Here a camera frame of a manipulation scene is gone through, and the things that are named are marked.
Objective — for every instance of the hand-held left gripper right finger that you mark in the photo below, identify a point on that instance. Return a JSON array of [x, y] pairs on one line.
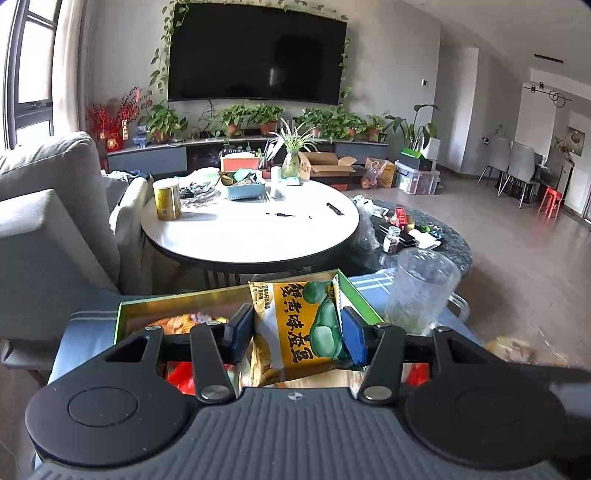
[[355, 337]]

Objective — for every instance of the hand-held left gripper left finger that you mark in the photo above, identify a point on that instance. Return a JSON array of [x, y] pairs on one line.
[[240, 332]]

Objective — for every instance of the red noodle snack packet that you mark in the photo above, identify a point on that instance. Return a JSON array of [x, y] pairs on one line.
[[184, 323]]

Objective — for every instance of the yellow bean snack packet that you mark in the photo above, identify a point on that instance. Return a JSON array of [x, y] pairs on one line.
[[295, 323]]

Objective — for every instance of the green cardboard box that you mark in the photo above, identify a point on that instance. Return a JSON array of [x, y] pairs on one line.
[[184, 302]]

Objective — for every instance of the red lion face snack packet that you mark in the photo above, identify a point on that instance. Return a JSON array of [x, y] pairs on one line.
[[418, 374]]

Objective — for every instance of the clear glass pitcher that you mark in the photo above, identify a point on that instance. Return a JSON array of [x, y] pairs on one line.
[[420, 286]]

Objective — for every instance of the white round table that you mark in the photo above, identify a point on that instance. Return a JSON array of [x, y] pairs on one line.
[[240, 230]]

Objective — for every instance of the glass spice jar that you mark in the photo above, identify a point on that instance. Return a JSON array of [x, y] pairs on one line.
[[392, 242]]

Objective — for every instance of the crumpled clear plastic bag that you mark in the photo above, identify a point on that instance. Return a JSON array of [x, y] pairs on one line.
[[364, 230]]

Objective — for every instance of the thin pen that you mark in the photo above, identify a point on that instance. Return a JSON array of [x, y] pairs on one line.
[[279, 214]]

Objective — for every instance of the small red packet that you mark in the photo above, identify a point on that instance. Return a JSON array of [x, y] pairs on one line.
[[400, 217]]

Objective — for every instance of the black marker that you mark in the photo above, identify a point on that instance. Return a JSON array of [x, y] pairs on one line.
[[334, 208]]

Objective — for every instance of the dark marbled round table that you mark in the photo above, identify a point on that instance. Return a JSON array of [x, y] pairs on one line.
[[455, 249]]

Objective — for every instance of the blue plastic basket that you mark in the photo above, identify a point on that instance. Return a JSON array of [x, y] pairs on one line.
[[244, 191]]

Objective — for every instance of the pile of crumpled wrappers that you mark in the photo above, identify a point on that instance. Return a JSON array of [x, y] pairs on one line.
[[198, 193]]

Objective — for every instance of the yellow can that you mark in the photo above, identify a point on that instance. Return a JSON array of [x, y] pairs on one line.
[[167, 201]]

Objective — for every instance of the white bottle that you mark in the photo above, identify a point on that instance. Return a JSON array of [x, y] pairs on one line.
[[276, 182]]

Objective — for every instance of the clear plastic bag of bread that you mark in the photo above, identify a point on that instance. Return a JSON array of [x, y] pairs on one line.
[[512, 348]]

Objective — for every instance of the plastic bag with fruit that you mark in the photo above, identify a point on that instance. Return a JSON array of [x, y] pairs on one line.
[[374, 177]]

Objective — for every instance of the clear storage box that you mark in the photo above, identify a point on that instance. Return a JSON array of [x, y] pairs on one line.
[[415, 182]]

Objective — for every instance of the orange box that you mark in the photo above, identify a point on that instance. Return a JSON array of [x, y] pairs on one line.
[[238, 164]]

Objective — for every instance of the spider plant in glass vase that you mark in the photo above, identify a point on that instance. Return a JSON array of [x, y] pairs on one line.
[[291, 164]]

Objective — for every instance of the open cardboard box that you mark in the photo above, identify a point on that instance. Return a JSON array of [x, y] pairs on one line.
[[323, 159]]

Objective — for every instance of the green and black box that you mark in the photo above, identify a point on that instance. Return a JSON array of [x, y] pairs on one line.
[[415, 161]]

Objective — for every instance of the grey television cabinet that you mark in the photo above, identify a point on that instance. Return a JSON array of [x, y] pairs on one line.
[[147, 159]]

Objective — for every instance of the tall plant in white pot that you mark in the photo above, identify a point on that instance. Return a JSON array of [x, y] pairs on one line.
[[434, 147]]

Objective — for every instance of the grey sofa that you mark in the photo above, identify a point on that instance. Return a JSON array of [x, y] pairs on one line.
[[46, 240]]

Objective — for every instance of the blue and white vase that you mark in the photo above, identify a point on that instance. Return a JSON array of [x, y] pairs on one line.
[[141, 140]]

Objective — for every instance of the row of potted plants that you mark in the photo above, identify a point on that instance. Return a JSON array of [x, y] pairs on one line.
[[240, 115]]

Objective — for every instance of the grey dining chair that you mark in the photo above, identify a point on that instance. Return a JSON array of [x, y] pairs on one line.
[[521, 161], [498, 154]]

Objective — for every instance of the red stool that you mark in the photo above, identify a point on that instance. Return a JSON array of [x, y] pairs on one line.
[[551, 193]]

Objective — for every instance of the red flower decoration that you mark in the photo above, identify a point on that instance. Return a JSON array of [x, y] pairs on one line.
[[99, 117]]

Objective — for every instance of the black television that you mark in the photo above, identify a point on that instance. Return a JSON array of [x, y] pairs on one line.
[[254, 55]]

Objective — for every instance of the window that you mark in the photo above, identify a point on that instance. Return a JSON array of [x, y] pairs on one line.
[[32, 69]]

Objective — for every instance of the framed wall picture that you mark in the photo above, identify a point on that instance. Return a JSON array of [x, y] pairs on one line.
[[575, 141]]

